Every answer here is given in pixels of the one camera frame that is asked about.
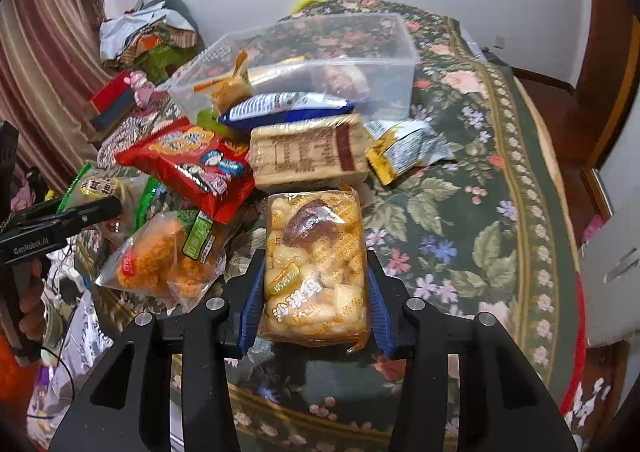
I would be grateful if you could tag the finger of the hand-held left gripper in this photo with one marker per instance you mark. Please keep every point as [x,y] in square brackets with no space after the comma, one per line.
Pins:
[87,214]

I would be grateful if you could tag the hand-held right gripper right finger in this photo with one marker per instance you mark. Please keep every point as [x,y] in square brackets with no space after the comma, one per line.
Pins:
[381,318]

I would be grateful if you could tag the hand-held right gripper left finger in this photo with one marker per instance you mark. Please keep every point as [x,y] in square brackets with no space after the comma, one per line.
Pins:
[250,314]

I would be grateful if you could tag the green white snack bag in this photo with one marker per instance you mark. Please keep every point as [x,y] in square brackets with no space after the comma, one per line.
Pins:
[100,188]

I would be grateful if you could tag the yellow puffed snack pack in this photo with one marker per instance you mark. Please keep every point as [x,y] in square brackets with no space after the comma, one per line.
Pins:
[315,282]

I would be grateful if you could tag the orange snack clear bag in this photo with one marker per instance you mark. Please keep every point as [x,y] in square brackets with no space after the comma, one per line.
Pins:
[155,262]

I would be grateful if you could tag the red snack bag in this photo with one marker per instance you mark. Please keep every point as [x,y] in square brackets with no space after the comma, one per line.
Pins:
[190,162]

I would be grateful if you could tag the green jelly cup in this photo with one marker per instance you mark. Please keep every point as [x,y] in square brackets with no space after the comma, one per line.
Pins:
[210,121]

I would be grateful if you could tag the brown cracker pack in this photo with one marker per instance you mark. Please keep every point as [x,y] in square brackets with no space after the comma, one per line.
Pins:
[300,154]

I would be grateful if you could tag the yellow white snack packet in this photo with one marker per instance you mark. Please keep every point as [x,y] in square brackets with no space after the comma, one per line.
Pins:
[405,149]

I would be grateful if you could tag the yellow bun packet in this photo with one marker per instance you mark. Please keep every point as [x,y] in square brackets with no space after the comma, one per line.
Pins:
[230,89]

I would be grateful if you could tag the blue white snack bag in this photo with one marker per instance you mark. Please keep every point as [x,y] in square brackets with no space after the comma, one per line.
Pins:
[280,107]

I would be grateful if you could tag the brown bread packet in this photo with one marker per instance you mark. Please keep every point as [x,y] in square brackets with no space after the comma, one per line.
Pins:
[340,77]

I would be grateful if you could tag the clear plastic box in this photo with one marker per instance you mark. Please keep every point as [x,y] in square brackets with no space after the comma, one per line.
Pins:
[350,39]

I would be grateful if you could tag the person's left hand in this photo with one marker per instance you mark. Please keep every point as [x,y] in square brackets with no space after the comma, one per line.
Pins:
[31,299]

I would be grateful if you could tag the patchwork quilt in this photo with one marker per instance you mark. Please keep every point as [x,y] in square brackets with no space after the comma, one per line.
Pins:
[125,132]

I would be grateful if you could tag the floral bedspread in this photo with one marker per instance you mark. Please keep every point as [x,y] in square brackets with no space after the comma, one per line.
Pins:
[450,232]

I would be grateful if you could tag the red box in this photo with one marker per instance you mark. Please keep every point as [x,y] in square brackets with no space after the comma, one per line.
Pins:
[112,94]

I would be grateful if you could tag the pink toy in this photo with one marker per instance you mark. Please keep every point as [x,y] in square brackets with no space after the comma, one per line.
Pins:
[141,87]

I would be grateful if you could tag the striped curtain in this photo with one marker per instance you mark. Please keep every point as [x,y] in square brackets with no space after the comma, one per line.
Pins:
[45,57]

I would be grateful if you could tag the green printed bag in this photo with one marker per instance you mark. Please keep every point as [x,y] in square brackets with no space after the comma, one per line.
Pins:
[167,59]

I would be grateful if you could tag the pile of clothes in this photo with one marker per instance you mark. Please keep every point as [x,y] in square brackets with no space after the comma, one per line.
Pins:
[135,27]

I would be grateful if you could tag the red white printed sheet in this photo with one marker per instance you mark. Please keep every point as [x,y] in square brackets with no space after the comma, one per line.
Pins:
[575,392]

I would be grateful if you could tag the grey bag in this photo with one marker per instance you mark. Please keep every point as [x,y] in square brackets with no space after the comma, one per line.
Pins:
[492,56]

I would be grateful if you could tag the wall socket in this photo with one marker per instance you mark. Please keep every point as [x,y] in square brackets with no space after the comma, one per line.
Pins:
[498,40]

